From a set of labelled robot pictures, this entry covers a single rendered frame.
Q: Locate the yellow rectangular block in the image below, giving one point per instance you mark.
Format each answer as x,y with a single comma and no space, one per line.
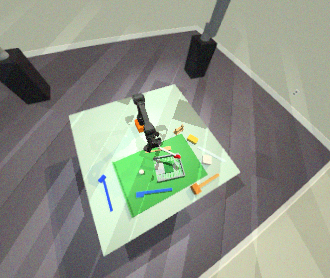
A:
192,139

